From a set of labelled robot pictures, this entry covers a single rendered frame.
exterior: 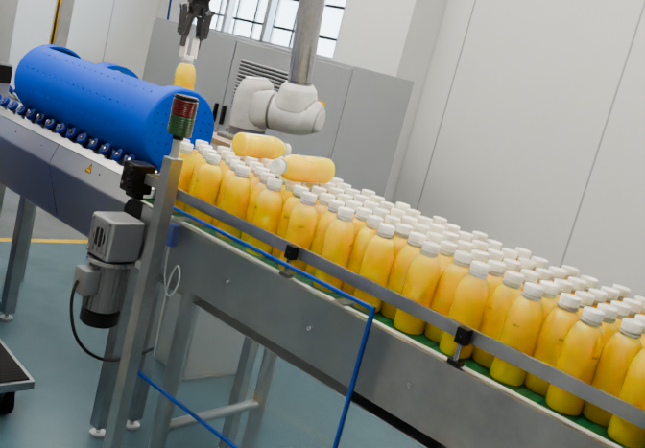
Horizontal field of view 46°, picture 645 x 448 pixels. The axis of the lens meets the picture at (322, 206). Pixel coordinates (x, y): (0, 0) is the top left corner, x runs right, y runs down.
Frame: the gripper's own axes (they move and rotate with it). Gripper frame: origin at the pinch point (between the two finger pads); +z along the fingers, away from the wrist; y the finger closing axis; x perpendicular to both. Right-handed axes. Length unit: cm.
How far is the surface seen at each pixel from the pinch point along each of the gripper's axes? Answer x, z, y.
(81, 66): -38.8, 15.8, 15.1
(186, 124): 59, 16, 42
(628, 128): 52, -11, -267
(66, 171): -28, 52, 20
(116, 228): 36, 51, 40
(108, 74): -22.1, 15.2, 14.1
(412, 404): 133, 58, 27
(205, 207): 54, 39, 26
